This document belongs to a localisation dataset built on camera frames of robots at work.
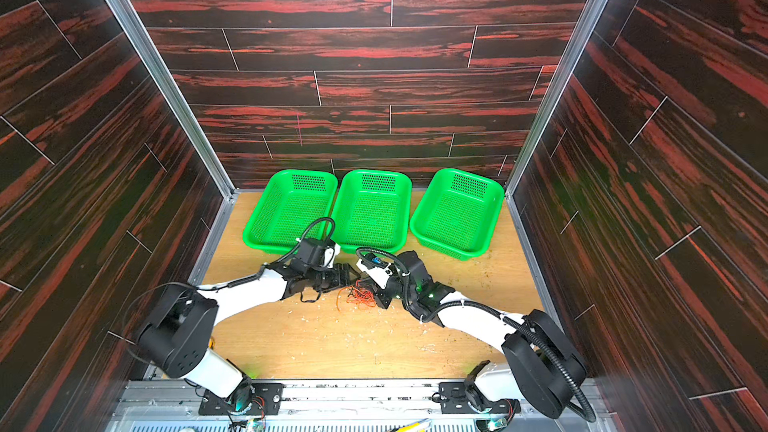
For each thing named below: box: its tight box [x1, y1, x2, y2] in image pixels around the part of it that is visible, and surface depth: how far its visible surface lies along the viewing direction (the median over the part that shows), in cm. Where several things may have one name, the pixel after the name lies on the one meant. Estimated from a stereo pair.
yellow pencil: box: [390, 418, 429, 432], surface depth 72 cm
